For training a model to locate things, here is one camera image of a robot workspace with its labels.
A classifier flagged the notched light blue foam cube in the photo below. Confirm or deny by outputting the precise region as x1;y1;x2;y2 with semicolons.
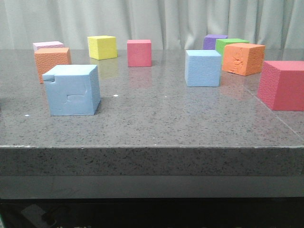
42;65;101;116

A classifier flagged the small red foam cube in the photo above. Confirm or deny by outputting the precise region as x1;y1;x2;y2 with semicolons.
127;39;152;67

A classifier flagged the yellow foam cube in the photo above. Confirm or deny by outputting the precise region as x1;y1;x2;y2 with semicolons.
87;35;118;60

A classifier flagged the grey curtain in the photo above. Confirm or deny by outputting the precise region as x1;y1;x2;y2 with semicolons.
0;0;304;49

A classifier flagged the purple foam cube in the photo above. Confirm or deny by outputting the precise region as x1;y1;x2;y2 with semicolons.
203;34;228;50

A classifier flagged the green foam cube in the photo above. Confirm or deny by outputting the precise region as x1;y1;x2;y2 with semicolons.
215;38;249;63

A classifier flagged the right orange foam cube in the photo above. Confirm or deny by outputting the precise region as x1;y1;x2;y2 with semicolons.
222;43;266;76

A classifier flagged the orange foam cube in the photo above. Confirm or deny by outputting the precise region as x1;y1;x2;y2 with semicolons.
34;47;71;84
222;43;266;76

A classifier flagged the left orange foam cube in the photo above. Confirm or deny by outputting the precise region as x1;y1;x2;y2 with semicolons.
34;47;71;84

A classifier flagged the large red foam cube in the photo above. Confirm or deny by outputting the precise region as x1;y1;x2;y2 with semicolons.
257;61;304;111

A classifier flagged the pink foam cube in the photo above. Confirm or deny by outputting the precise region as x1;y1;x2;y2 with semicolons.
33;41;65;52

